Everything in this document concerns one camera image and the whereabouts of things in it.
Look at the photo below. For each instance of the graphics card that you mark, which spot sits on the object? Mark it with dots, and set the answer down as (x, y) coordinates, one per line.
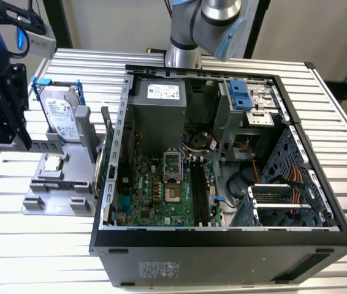
(109, 139)

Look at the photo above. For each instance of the metal disk bay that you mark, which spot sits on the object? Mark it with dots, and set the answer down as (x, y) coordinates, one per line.
(280, 206)

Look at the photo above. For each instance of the silver CPU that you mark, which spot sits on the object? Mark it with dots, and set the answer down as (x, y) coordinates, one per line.
(52, 163)

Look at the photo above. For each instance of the CPU socket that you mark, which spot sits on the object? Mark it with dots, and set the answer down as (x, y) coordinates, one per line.
(172, 193)

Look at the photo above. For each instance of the black metal post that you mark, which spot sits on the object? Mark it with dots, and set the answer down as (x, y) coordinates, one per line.
(259, 27)
(64, 27)

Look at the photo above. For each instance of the yellow black plug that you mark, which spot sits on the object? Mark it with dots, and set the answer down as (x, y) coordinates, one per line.
(152, 50)

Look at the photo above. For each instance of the grey parts rack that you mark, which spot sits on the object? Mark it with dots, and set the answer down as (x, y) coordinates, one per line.
(69, 159)

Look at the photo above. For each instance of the metal drive cage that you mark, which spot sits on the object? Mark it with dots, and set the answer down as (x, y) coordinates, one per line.
(227, 131)

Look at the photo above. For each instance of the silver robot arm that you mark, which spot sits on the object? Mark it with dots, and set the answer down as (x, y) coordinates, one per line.
(189, 33)

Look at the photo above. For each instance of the black PC case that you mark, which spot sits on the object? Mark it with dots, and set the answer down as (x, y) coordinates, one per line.
(192, 263)

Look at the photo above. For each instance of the grey power supply unit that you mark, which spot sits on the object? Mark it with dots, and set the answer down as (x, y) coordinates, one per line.
(158, 128)

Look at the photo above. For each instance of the wrist camera with black bracket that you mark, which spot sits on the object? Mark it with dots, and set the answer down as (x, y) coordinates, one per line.
(41, 46)

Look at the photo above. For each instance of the green motherboard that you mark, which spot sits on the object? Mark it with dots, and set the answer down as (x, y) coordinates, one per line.
(178, 211)

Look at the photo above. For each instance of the blue drive latch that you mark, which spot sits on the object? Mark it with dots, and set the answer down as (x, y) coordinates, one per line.
(239, 95)

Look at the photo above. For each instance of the hard disk in blue carrier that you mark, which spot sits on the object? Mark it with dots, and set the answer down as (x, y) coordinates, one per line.
(58, 113)

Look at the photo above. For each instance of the blue grey board connector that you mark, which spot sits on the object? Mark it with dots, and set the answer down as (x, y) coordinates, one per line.
(124, 204)

